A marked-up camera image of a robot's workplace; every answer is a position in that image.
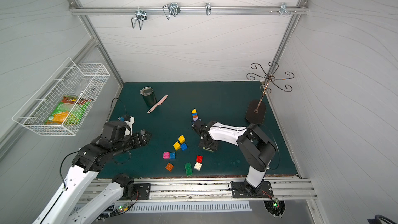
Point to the pink plastic knife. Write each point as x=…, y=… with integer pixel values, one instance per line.
x=157, y=104

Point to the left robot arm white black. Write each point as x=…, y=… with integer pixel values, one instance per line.
x=87, y=164

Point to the metal hook clip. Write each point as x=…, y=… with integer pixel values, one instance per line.
x=283, y=10
x=208, y=9
x=171, y=9
x=139, y=19

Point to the cream lego brick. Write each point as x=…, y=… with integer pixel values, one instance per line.
x=197, y=166

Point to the green snack bag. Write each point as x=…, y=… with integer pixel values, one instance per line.
x=69, y=111

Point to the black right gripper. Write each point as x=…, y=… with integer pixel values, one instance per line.
x=197, y=124

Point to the aluminium crossbar rail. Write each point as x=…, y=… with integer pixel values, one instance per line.
x=185, y=10

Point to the orange lego brick front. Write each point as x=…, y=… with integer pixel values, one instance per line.
x=169, y=167

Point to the dark green metal tumbler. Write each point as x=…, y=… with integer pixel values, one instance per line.
x=149, y=96

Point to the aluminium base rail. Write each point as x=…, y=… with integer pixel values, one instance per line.
x=217, y=189

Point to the black metal jewelry stand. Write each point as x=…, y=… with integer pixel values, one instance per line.
x=256, y=109

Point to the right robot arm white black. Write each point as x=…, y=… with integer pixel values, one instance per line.
x=257, y=148

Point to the dark green long lego brick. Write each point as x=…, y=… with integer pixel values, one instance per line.
x=188, y=169

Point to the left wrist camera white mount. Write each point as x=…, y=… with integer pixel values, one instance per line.
x=129, y=120

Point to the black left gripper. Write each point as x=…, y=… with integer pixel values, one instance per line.
x=142, y=138

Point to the white wire basket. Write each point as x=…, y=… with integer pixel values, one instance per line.
x=84, y=80

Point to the red lego brick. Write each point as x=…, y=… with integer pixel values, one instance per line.
x=199, y=159

